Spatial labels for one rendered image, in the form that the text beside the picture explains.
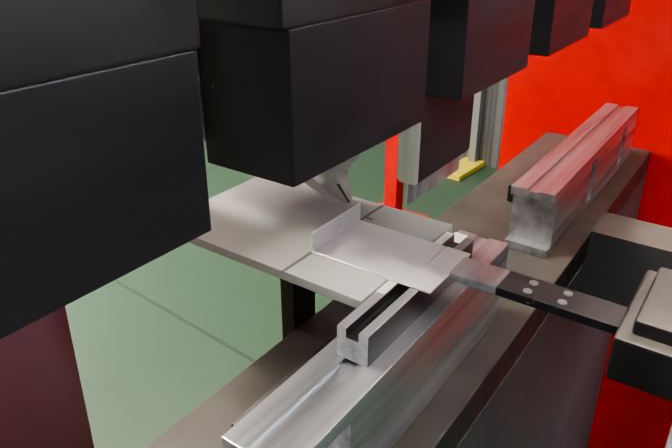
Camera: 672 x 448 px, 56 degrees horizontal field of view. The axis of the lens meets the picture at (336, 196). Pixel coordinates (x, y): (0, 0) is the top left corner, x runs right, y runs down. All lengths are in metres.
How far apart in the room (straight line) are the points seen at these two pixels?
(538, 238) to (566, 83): 0.56
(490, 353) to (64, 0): 0.58
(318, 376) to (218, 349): 1.65
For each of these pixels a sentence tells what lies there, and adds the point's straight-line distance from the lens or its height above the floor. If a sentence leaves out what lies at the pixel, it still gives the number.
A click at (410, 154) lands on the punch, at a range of 0.52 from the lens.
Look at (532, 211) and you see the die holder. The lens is 0.91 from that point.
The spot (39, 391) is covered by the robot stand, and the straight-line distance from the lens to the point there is 1.22.
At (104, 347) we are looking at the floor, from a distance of 2.27.
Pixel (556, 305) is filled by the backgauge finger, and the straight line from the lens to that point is 0.57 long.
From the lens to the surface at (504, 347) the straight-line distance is 0.73.
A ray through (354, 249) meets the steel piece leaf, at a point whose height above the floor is 1.00.
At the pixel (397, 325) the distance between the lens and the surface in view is 0.55.
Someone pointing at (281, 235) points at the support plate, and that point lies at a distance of 0.66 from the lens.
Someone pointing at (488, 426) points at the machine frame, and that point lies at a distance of 0.76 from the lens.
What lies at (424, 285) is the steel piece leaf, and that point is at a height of 1.00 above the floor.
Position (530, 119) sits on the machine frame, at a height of 0.89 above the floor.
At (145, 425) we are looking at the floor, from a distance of 1.95.
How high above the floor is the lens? 1.30
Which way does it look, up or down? 24 degrees down
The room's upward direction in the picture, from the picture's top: straight up
